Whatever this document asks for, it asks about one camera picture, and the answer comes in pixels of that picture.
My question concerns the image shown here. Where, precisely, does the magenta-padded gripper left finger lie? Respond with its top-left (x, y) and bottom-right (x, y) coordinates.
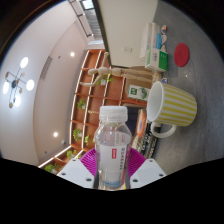
top-left (57, 147), bottom-right (100, 189)

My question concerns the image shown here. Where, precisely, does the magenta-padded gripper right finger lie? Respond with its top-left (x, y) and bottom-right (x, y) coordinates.
top-left (128, 147), bottom-right (167, 188)

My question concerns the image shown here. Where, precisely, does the clear plastic water bottle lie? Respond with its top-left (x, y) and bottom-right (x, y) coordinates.
top-left (94, 105), bottom-right (133, 191)

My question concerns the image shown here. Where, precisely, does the dark office chair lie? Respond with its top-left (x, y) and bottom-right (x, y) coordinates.
top-left (126, 105), bottom-right (141, 138)

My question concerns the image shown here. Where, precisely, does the yellow striped mug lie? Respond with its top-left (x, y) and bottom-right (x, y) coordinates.
top-left (146, 80), bottom-right (198, 139)

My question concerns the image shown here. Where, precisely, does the wooden shelf unit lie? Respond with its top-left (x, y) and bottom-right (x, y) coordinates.
top-left (37, 49), bottom-right (158, 176)

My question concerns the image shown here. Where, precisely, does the green and white carton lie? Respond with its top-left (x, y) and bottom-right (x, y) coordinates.
top-left (127, 84), bottom-right (150, 101)

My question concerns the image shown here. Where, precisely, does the tan chair back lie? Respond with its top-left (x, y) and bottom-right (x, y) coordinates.
top-left (121, 68), bottom-right (154, 89)

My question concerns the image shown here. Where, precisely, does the wooden artist mannequin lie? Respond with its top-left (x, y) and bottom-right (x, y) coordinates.
top-left (79, 51), bottom-right (154, 88)

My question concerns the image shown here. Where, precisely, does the branched ceiling chandelier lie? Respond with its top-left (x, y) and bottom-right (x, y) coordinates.
top-left (2, 56), bottom-right (36, 109)

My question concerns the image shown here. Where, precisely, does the ceiling air vent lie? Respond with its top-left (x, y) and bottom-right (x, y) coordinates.
top-left (39, 55), bottom-right (53, 81)

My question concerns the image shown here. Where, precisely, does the green and white box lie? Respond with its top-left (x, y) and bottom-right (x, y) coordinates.
top-left (144, 46), bottom-right (169, 73)

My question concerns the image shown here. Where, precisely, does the flat round red coaster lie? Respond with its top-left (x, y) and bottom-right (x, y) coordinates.
top-left (173, 42), bottom-right (190, 68)

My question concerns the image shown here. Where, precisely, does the window with grey curtain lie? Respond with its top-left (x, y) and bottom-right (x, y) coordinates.
top-left (68, 0), bottom-right (104, 38)

